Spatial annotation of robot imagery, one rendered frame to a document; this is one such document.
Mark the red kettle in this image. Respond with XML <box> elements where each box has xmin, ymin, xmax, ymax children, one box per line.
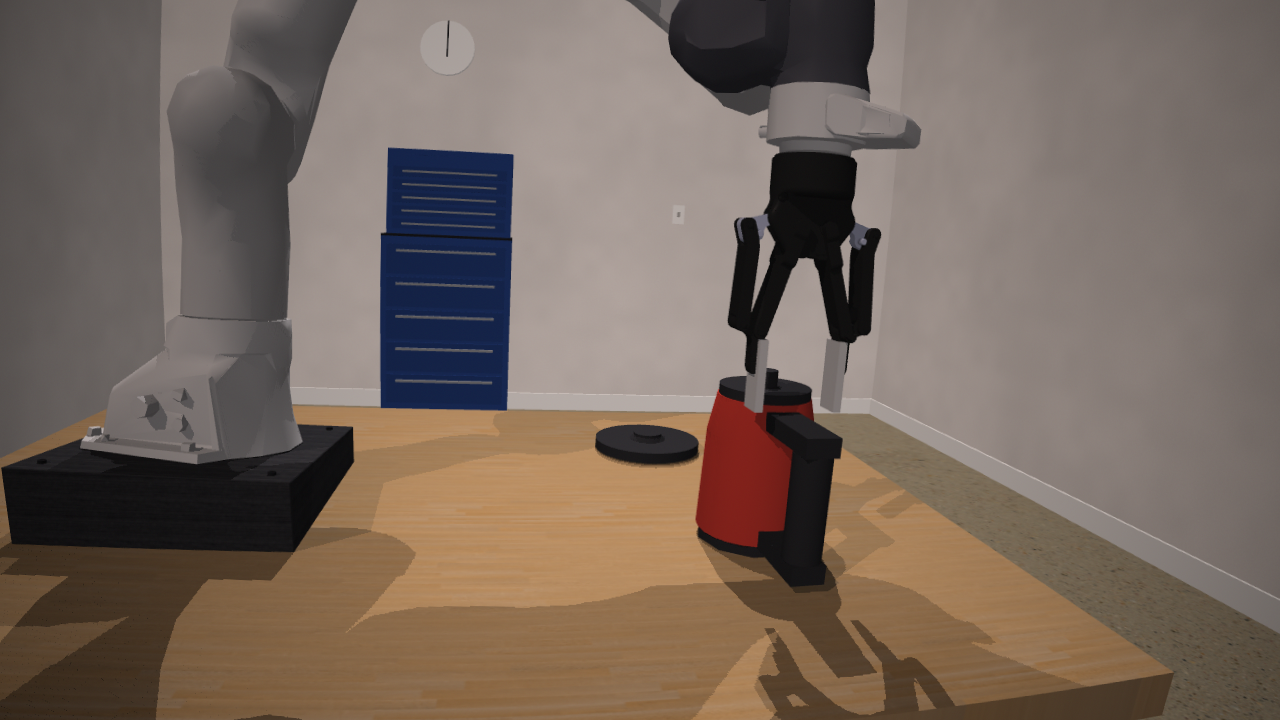
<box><xmin>695</xmin><ymin>368</ymin><xmax>844</xmax><ymax>587</ymax></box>

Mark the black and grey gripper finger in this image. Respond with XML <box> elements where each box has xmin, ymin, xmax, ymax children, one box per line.
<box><xmin>728</xmin><ymin>214</ymin><xmax>812</xmax><ymax>413</ymax></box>
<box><xmin>814</xmin><ymin>222</ymin><xmax>881</xmax><ymax>413</ymax></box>

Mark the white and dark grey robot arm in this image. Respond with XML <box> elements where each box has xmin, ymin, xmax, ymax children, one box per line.
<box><xmin>79</xmin><ymin>0</ymin><xmax>922</xmax><ymax>464</ymax></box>

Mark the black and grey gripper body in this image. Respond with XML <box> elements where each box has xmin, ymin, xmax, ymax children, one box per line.
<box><xmin>764</xmin><ymin>152</ymin><xmax>858</xmax><ymax>260</ymax></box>

